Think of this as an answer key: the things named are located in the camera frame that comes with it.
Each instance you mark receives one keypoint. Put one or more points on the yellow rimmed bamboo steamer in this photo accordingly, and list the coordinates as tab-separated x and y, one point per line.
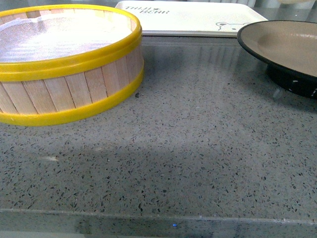
57	91

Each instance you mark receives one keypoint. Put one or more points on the white steamed bun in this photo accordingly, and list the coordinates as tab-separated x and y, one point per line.
294	1

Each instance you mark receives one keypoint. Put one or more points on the white bear print tray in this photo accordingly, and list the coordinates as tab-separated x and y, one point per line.
193	19

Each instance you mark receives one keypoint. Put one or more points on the brown plate with black rim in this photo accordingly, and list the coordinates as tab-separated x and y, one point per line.
289	48

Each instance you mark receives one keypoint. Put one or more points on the white mesh steamer liner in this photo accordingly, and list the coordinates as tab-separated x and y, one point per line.
54	36

